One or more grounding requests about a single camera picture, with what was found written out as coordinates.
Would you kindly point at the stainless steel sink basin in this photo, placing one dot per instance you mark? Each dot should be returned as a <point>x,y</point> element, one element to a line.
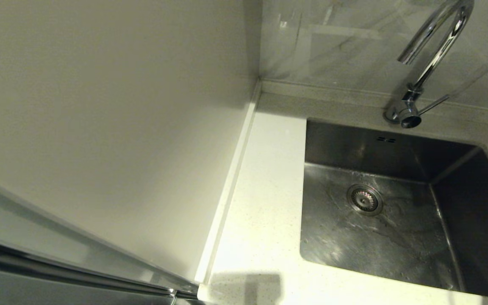
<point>375,241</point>

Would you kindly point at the white countertop edge strip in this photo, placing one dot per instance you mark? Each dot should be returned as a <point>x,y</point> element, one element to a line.
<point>228,190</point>

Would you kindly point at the round metal drain strainer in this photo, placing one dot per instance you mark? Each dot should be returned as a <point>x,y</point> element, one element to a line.
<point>364,199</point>

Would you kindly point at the white cabinet side panel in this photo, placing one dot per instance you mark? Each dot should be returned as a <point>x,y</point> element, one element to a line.
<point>100,106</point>

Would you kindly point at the chrome gooseneck faucet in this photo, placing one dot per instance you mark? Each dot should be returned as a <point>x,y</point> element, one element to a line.
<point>405,112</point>

